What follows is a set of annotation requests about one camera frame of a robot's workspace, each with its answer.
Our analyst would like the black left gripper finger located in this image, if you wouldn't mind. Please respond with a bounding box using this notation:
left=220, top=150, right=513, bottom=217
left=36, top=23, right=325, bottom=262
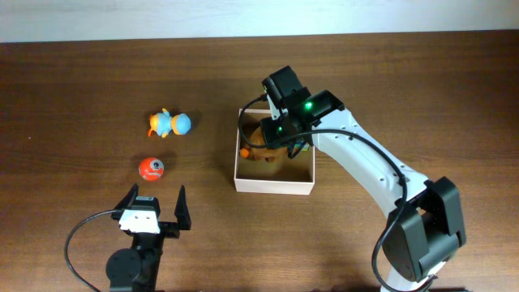
left=114, top=183, right=139, bottom=210
left=174, top=185, right=191, bottom=230

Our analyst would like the brown plush toy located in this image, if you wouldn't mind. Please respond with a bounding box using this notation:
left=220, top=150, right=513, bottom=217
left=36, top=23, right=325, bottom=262
left=239, top=127, right=288, bottom=163

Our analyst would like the pink cardboard box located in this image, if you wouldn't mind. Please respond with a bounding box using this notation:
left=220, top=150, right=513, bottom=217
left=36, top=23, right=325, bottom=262
left=234, top=131, right=315, bottom=195

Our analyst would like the colourful puzzle cube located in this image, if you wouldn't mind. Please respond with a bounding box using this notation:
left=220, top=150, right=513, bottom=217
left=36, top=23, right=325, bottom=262
left=287, top=140, right=310, bottom=159

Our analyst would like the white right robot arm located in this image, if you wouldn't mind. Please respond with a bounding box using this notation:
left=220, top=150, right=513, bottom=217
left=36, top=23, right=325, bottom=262
left=239, top=88, right=466, bottom=291

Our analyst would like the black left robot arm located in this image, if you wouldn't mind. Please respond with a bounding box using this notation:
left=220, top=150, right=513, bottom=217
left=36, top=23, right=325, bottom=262
left=105, top=185, right=191, bottom=292

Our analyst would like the red ball with grey face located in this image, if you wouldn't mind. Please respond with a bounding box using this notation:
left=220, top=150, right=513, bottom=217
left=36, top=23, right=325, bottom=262
left=139, top=157, right=165, bottom=182

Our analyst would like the orange and blue duck toy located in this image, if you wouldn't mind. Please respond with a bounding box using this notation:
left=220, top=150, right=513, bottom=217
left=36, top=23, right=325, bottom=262
left=147, top=108, right=191, bottom=138

